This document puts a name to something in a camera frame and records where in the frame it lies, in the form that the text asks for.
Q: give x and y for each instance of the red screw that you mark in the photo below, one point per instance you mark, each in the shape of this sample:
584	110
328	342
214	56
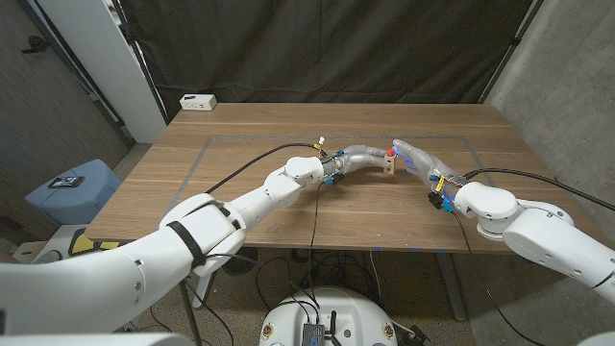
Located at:
390	152

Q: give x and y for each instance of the grey table leg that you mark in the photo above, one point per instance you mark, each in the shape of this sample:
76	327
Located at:
451	288

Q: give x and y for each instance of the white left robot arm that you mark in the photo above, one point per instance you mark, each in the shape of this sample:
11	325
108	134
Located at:
144	269

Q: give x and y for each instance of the black phone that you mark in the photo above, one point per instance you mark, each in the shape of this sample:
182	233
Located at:
66	181

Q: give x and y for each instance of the black backdrop stand pole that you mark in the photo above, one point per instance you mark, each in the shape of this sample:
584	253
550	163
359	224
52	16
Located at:
509	48
139	62

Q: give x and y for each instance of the blue stool with phone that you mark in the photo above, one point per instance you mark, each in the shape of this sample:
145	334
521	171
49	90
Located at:
72	202

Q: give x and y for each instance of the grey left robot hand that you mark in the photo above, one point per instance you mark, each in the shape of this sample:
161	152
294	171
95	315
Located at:
358	157

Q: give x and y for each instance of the small wooden block with holes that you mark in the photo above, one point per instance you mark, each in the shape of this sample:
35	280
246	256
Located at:
389	164

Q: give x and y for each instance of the white base with yellow mark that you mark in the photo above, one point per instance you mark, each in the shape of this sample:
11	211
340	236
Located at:
77	242

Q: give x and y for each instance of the black backdrop curtain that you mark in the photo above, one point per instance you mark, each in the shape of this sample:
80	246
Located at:
312	48

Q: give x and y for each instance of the small grey finned box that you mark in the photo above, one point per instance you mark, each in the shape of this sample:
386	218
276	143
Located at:
312	335

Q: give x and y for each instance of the white table leg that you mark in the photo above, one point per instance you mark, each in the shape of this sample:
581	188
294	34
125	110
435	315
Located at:
204	290

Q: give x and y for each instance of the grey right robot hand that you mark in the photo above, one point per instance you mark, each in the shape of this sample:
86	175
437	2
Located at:
427	165

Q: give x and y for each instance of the black round floor fan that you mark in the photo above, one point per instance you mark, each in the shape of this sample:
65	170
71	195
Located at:
242	262

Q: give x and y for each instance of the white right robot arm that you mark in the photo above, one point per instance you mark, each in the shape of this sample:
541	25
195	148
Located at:
538	235

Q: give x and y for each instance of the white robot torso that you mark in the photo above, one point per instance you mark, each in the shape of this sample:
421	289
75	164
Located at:
346	312

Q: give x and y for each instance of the white wall panel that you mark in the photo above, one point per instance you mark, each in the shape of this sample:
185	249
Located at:
105	62

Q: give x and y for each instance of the white power strip box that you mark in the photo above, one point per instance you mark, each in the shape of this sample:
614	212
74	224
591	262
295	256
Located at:
198	102

